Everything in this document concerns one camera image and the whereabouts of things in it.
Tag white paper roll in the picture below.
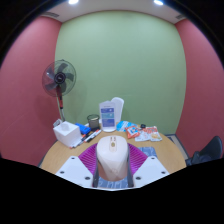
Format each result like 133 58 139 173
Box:
110 96 125 124

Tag dark mesh pen cup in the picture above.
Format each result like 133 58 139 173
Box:
87 114 101 131

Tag red whiteboard marker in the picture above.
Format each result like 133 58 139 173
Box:
71 133 88 149

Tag white and orange snack packet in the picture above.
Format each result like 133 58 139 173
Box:
146 125 163 142
134 128 151 142

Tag white tissue box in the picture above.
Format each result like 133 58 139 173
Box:
52 120 82 148

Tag black whiteboard marker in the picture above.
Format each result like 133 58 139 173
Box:
83 129 102 144

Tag black chair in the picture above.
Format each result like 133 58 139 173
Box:
185 135 224 167

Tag blue whiteboard eraser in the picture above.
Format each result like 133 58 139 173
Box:
75 122 92 135

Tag blue grey patterned mouse pad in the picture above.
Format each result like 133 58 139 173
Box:
96 146 158 190

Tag grey standing fan, red pole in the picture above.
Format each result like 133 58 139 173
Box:
41 59 77 123

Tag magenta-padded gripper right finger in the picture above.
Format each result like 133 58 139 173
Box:
127 143 170 189

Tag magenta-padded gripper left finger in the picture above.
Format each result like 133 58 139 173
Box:
54 143 101 189

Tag cream white computer mouse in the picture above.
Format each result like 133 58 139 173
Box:
95 135 130 183

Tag light blue snack packet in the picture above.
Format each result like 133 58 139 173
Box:
115 120 130 133

